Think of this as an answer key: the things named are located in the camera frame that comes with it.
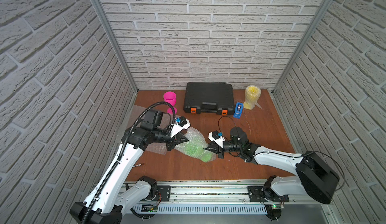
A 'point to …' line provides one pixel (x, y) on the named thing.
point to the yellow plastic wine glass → (252, 94)
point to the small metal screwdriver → (137, 165)
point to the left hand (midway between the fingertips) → (188, 137)
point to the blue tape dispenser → (238, 110)
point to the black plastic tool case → (209, 97)
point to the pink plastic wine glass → (170, 97)
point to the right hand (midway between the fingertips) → (207, 146)
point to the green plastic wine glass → (196, 148)
